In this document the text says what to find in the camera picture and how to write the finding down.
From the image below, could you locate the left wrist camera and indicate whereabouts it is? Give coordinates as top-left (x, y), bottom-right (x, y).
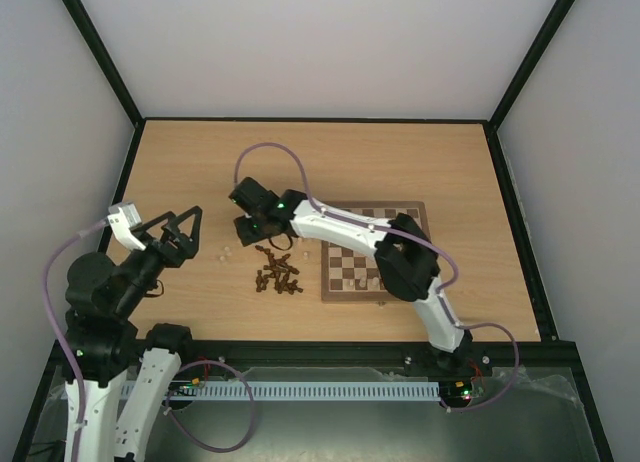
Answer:
top-left (108, 202), bottom-right (142, 231)

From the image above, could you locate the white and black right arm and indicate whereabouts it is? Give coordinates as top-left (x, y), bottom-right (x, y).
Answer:
top-left (229, 177), bottom-right (472, 374)

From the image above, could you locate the pile of dark chess pieces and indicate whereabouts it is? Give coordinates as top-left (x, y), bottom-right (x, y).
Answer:
top-left (255, 245), bottom-right (304, 295)

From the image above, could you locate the black enclosure frame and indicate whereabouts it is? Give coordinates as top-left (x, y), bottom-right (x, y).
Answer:
top-left (12, 0), bottom-right (614, 462)

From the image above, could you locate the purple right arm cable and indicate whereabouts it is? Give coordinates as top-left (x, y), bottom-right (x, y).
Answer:
top-left (233, 142), bottom-right (521, 413)

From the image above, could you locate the wooden chessboard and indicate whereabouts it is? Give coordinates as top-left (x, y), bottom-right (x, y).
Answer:
top-left (319, 200), bottom-right (441, 304)

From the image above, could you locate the light blue cable duct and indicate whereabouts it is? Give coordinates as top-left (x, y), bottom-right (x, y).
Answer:
top-left (171, 381), bottom-right (440, 402)

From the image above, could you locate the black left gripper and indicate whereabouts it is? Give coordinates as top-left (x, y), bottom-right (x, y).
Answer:
top-left (115, 204), bottom-right (205, 316)

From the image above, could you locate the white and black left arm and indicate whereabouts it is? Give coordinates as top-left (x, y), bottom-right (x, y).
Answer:
top-left (65, 203), bottom-right (202, 461)

